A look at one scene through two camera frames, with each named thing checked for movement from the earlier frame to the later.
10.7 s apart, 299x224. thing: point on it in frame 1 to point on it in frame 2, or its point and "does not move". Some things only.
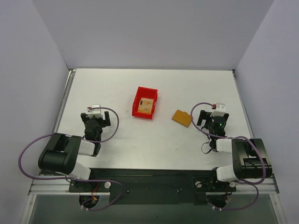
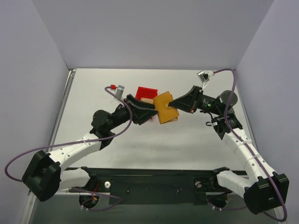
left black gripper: [83, 117] to [130, 108]
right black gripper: [206, 115] to [196, 100]
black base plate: [153, 186] does not move
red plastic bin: [145, 92] does not move
